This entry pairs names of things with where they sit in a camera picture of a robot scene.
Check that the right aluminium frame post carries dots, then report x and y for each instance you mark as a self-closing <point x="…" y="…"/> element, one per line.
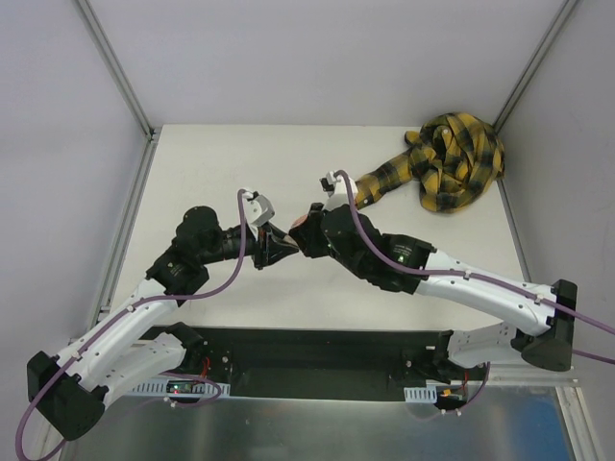
<point x="546" y="43"/>

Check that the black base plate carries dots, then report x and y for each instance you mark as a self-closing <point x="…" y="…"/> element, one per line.
<point x="307" y="364"/>

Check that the mannequin hand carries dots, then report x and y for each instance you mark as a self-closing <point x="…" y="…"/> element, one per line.
<point x="299" y="221"/>

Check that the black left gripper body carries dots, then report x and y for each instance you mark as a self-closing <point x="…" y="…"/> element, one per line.
<point x="261" y="247"/>

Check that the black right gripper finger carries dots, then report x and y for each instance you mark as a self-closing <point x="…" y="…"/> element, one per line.
<point x="307" y="237"/>
<point x="315" y="214"/>

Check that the left aluminium frame post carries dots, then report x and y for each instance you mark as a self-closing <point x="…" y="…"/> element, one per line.
<point x="103" y="45"/>

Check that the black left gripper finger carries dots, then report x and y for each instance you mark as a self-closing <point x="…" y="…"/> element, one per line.
<point x="272" y="253"/>
<point x="282" y="237"/>

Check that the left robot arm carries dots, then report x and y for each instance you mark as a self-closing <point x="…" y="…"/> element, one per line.
<point x="73" y="388"/>

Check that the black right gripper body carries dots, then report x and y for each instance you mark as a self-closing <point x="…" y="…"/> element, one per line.
<point x="316" y="232"/>

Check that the white cable duct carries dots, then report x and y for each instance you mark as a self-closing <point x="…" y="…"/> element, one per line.
<point x="179" y="387"/>
<point x="433" y="393"/>

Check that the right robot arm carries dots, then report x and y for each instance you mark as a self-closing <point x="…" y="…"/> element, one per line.
<point x="535" y="324"/>

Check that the yellow plaid shirt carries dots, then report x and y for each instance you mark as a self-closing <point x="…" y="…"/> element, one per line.
<point x="455" y="157"/>

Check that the aluminium frame post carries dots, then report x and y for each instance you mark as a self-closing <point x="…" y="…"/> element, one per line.
<point x="103" y="45"/>
<point x="546" y="43"/>

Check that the right white cable duct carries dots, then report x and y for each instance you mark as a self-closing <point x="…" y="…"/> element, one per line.
<point x="433" y="393"/>

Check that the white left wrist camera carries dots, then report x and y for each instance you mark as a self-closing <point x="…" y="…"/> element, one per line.
<point x="258" y="209"/>

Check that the left white cable duct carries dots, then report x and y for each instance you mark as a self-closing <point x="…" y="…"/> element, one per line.
<point x="179" y="387"/>

